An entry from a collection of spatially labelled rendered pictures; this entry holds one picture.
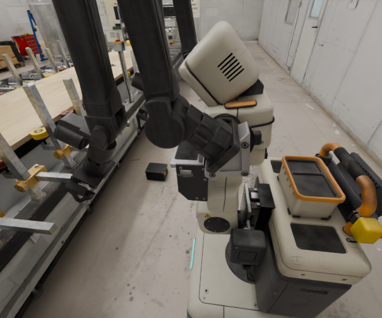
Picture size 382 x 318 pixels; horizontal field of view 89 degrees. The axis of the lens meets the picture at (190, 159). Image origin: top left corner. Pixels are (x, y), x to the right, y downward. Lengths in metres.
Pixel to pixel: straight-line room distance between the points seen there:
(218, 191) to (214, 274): 0.62
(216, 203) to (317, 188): 0.36
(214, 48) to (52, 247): 1.58
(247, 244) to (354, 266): 0.30
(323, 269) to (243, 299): 0.53
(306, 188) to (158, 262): 1.13
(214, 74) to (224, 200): 0.43
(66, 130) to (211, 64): 0.35
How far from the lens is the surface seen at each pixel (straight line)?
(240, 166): 0.44
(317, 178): 0.86
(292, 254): 0.74
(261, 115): 0.49
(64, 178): 1.05
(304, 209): 0.79
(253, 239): 0.79
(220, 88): 0.49
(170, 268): 1.55
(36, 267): 1.69
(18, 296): 1.65
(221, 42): 0.47
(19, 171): 1.11
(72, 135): 0.51
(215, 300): 1.19
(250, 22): 11.24
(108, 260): 1.69
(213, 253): 1.27
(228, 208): 0.75
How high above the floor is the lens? 1.42
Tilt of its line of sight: 38 degrees down
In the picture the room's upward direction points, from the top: 2 degrees counter-clockwise
